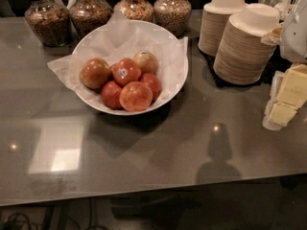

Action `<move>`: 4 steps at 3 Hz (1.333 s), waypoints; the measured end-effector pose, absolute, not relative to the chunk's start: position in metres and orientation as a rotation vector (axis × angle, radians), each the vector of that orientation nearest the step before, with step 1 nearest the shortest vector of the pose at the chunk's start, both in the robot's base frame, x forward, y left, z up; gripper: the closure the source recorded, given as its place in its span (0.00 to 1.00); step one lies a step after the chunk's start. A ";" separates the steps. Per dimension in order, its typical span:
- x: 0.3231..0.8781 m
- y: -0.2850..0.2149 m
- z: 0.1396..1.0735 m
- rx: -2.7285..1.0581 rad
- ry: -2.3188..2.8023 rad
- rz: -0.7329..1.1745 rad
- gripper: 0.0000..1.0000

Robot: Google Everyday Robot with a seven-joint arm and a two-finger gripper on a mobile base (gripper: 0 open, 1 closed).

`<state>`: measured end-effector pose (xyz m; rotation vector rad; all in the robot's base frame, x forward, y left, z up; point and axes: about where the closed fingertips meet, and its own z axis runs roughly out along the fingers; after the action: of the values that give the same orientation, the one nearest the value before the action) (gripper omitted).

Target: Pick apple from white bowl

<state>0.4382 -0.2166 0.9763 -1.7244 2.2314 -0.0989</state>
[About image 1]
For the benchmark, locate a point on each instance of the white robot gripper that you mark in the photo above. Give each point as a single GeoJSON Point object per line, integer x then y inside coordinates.
{"type": "Point", "coordinates": [295, 40]}

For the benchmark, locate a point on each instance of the yellowish back apple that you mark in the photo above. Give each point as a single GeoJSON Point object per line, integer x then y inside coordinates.
{"type": "Point", "coordinates": [146, 61]}

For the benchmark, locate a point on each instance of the front large red apple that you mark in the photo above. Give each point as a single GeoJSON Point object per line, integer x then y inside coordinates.
{"type": "Point", "coordinates": [136, 96]}

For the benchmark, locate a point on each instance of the white ceramic bowl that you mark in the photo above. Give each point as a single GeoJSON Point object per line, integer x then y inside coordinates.
{"type": "Point", "coordinates": [96, 103]}

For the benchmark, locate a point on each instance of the stickered centre red apple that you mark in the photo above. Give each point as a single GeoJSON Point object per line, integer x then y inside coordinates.
{"type": "Point", "coordinates": [125, 71]}

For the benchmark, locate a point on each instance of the white paper bowl liner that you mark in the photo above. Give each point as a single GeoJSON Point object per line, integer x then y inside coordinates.
{"type": "Point", "coordinates": [124, 39]}

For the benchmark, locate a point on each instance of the black mat under bowls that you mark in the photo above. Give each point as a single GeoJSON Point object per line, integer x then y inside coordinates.
{"type": "Point", "coordinates": [276, 63]}

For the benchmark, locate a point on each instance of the back stack paper bowls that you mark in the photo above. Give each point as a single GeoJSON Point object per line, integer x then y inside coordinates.
{"type": "Point", "coordinates": [214, 18]}

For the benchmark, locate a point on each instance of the glass cereal jar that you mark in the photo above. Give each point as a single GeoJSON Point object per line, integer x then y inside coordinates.
{"type": "Point", "coordinates": [172, 15]}
{"type": "Point", "coordinates": [136, 9]}
{"type": "Point", "coordinates": [50, 22]}
{"type": "Point", "coordinates": [88, 15]}

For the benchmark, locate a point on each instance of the leftmost glass cereal jar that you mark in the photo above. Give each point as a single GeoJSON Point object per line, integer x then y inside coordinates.
{"type": "Point", "coordinates": [50, 22]}

